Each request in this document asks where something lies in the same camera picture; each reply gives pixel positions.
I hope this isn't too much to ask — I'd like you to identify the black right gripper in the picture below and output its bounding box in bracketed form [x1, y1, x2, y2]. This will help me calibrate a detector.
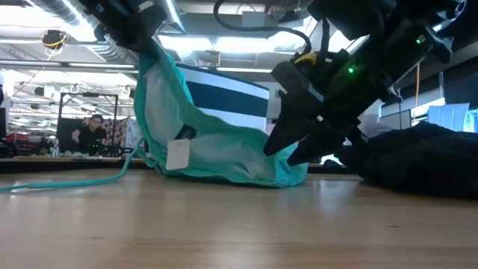
[263, 48, 395, 167]

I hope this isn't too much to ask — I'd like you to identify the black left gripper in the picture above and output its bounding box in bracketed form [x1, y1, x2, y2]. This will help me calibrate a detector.
[80, 0, 169, 58]

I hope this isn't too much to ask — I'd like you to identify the teal garment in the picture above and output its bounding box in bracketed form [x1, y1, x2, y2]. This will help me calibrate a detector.
[0, 52, 309, 194]

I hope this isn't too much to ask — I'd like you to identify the navy white-striped fabric bin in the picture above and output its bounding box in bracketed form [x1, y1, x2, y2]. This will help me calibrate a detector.
[175, 62, 271, 132]

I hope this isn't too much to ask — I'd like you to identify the black garment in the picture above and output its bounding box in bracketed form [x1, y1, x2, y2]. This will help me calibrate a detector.
[334, 120, 478, 199]

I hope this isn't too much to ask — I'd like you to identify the black yellow ceiling reel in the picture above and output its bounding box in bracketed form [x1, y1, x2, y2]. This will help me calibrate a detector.
[40, 29, 68, 52]

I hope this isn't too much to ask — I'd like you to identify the bright ceiling light panel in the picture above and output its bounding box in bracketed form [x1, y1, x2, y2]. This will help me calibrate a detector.
[158, 34, 299, 54]

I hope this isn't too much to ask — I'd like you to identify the patterned hanging cloth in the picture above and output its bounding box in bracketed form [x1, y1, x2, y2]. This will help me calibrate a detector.
[106, 117, 145, 149]

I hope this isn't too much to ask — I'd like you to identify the person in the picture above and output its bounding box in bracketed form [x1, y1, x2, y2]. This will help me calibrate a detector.
[70, 114, 110, 156]

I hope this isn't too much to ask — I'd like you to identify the white paper hang tag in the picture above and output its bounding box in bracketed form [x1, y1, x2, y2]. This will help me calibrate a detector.
[165, 138, 191, 171]

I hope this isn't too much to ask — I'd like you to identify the black monitor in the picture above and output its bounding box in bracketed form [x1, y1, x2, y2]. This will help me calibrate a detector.
[58, 118, 85, 153]

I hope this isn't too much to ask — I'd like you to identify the grey ceiling box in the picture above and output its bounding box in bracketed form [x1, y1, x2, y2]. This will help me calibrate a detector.
[241, 10, 267, 28]

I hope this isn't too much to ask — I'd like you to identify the white hanging sheet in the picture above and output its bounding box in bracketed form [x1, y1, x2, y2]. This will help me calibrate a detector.
[426, 102, 471, 134]

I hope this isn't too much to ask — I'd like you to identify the red background object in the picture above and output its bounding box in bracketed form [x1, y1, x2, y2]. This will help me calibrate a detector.
[6, 132, 30, 145]

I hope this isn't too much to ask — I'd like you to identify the corrugated silver ventilation duct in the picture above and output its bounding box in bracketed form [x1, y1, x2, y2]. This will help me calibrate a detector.
[22, 0, 140, 67]

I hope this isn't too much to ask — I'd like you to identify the black metal rig frame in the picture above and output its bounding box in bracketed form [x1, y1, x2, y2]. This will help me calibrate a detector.
[57, 92, 120, 156]

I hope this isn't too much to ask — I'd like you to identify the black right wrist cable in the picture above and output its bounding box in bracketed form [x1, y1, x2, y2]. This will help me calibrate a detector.
[213, 0, 314, 57]

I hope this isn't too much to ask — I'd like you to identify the yellow hanging cable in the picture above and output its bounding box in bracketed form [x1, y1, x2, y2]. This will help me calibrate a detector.
[412, 62, 422, 124]

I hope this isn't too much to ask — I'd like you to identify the black looped cable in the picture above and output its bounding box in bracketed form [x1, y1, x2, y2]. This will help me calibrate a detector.
[0, 137, 19, 158]

